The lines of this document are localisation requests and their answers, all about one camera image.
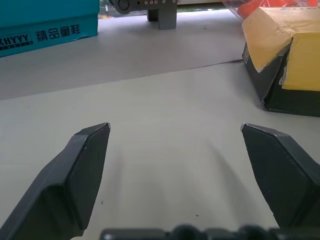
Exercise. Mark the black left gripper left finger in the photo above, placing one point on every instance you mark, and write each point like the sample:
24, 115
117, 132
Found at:
65, 185

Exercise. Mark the orange item in plastic bag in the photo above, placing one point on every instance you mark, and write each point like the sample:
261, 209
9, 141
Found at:
232, 7

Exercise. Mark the yellow and black box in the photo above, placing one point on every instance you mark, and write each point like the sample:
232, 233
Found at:
287, 60

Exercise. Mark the teal shoe box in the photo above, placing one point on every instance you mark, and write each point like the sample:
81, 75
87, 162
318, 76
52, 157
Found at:
47, 22

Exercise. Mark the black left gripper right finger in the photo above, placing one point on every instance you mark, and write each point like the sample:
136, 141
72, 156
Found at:
285, 175

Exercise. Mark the orange object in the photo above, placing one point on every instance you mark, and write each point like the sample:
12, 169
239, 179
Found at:
257, 5

